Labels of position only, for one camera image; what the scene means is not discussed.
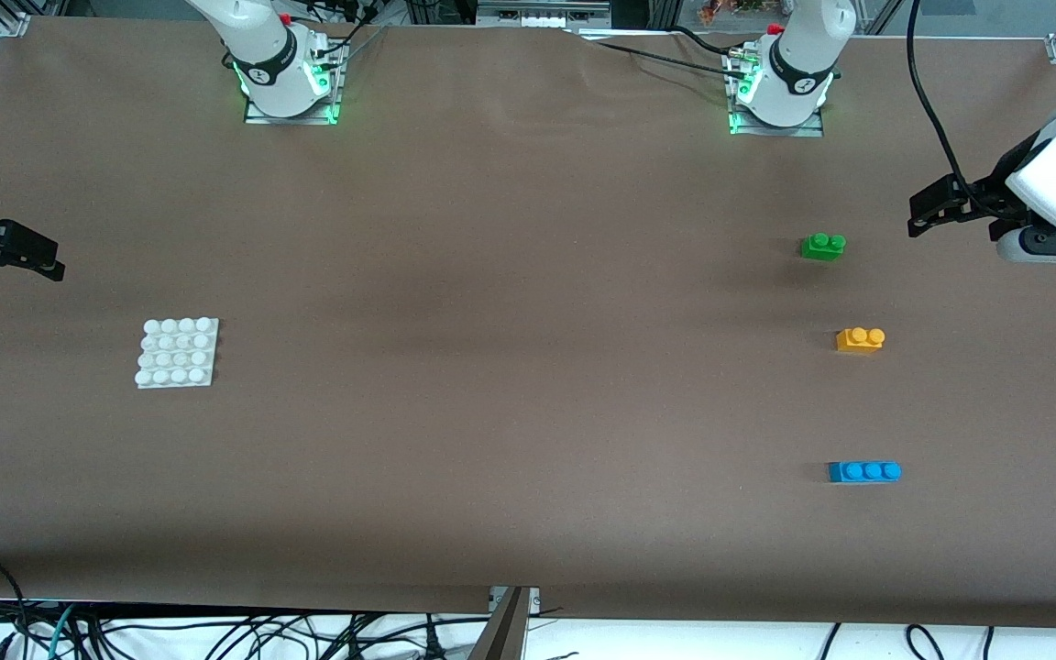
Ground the yellow two-stud block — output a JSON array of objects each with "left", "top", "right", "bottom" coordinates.
[{"left": 836, "top": 327, "right": 886, "bottom": 355}]

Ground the white studded base plate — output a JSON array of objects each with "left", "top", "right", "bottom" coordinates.
[{"left": 135, "top": 317, "right": 220, "bottom": 390}]

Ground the blue three-stud block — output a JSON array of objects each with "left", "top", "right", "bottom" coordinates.
[{"left": 828, "top": 461, "right": 903, "bottom": 485}]

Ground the orange red clutter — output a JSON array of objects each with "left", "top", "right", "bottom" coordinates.
[{"left": 698, "top": 0, "right": 769, "bottom": 26}]

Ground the grey metal rack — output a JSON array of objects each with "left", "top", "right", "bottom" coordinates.
[{"left": 476, "top": 0, "right": 613, "bottom": 30}]

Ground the brown table cover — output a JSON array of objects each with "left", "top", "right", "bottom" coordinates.
[{"left": 0, "top": 16, "right": 1056, "bottom": 630}]

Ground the dark metal beam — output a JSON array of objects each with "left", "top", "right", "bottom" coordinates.
[{"left": 466, "top": 587, "right": 531, "bottom": 660}]

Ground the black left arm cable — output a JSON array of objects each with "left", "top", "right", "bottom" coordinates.
[{"left": 906, "top": 0, "right": 987, "bottom": 216}]

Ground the black base cable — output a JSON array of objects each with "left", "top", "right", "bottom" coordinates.
[
  {"left": 668, "top": 26, "right": 751, "bottom": 54},
  {"left": 594, "top": 40, "right": 738, "bottom": 71},
  {"left": 294, "top": 0, "right": 391, "bottom": 70}
]

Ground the teal cable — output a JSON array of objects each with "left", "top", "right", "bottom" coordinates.
[{"left": 44, "top": 603, "right": 78, "bottom": 660}]

